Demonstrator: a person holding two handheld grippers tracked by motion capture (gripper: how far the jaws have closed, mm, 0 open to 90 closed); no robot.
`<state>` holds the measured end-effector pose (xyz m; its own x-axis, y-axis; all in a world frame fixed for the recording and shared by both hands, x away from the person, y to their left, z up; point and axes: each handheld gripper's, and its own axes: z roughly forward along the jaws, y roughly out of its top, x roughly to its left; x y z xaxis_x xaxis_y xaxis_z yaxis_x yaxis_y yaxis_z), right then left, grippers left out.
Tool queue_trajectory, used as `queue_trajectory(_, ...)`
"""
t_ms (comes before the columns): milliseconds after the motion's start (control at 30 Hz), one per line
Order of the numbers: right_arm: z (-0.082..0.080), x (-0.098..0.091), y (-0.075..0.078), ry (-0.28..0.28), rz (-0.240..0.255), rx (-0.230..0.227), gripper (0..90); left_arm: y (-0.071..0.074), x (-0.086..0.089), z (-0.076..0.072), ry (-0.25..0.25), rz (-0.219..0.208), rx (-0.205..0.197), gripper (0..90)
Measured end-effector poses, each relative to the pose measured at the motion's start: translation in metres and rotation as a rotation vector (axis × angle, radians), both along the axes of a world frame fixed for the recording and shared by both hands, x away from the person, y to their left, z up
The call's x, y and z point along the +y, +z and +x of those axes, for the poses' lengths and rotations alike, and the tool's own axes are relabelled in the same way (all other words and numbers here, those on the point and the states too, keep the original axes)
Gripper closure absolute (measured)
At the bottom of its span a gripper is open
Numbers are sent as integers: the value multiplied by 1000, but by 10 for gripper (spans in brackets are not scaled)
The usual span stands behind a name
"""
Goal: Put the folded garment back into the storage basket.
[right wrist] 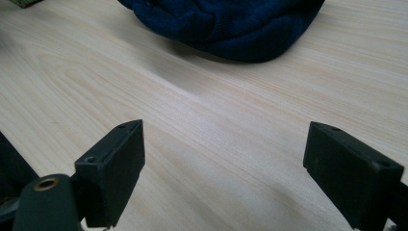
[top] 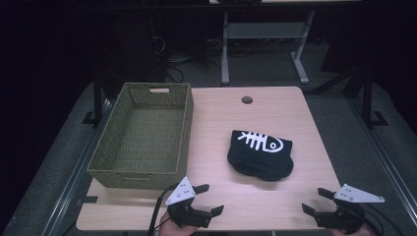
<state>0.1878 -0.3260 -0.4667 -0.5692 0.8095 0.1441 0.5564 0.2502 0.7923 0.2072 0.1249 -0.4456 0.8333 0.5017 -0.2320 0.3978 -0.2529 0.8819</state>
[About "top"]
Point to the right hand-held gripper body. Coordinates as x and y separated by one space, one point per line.
347 209

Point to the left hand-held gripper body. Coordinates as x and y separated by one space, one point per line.
183 209

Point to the black cloth with fishbone print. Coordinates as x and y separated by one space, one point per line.
259 162

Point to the green woven basket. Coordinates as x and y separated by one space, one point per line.
149 131

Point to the person's left hand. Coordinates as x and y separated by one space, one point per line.
173 230

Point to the person's right hand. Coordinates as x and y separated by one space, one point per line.
354 233

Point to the black metal stand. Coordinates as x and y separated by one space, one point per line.
97 98
368 98

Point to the grey metal floor rail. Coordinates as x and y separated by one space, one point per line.
383 157
77 170

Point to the black table bracket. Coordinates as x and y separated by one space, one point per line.
87 199

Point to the white metal desk frame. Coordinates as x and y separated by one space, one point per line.
264 31

